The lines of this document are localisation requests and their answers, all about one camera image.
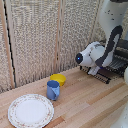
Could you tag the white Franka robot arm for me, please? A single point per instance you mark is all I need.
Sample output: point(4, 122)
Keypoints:
point(111, 13)

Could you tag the yellow bowl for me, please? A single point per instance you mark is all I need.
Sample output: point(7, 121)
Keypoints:
point(58, 79)

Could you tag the blue cup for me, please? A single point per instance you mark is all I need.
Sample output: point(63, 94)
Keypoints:
point(53, 90)

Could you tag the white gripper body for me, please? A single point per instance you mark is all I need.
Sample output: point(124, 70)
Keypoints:
point(94, 70)

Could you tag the wooden screen post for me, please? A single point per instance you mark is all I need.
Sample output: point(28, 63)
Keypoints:
point(59, 40)
point(8, 50)

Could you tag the white floral rimmed plate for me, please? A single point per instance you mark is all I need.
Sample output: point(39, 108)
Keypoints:
point(30, 111)

